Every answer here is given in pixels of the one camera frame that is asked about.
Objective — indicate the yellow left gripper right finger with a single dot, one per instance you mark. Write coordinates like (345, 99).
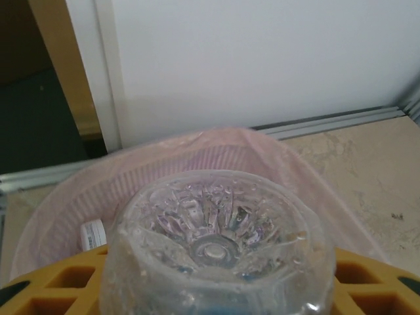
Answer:
(377, 288)

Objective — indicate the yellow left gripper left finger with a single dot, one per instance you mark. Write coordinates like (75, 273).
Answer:
(19, 305)

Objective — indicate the Nescafe coffee bottle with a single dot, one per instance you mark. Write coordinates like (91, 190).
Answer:
(93, 234)

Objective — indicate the dark blue label clear bottle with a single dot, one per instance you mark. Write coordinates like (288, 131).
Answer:
(213, 252)

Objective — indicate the pink slatted plastic bin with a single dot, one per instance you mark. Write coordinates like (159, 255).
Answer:
(115, 174)

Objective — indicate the brown wooden door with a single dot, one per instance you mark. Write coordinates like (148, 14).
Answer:
(69, 65)

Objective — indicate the aluminium frame rail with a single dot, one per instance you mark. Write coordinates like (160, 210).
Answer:
(414, 105)
(328, 123)

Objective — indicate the white door frame post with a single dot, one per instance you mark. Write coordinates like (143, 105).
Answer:
(101, 82)

